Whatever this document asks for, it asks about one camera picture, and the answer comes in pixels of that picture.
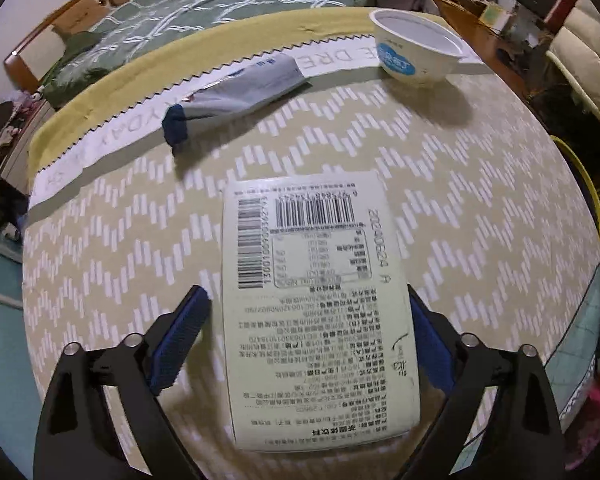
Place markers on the dark clothes heap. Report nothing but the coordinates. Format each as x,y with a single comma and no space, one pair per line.
0,170

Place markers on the pink garment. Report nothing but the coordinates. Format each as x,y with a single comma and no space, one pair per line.
597,410

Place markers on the cream chair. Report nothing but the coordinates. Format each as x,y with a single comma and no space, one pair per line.
585,55

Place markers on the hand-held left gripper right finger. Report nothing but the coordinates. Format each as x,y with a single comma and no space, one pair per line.
430,342

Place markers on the white nightstand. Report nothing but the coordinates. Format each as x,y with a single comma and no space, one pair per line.
27,145

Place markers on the dark green blanket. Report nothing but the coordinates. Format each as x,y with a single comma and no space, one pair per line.
75,65

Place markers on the small cardboard box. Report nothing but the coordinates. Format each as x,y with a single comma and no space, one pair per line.
491,14

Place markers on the wooden cabinet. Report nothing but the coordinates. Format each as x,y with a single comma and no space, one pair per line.
485,45

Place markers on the yellow trash bin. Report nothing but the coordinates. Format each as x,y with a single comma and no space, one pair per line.
594,195

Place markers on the bed with green quilt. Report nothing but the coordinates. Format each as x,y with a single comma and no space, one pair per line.
205,5

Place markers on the pale green drink carton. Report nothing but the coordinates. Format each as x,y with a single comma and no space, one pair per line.
320,340

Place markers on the white bowl blue label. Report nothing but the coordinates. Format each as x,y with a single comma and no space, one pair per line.
410,55

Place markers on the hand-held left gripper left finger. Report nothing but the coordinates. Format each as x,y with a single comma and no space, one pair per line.
180,340

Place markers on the wooden bed headboard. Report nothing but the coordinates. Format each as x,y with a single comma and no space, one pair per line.
35,42

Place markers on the grey blue packet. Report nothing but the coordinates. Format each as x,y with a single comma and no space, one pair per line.
240,92

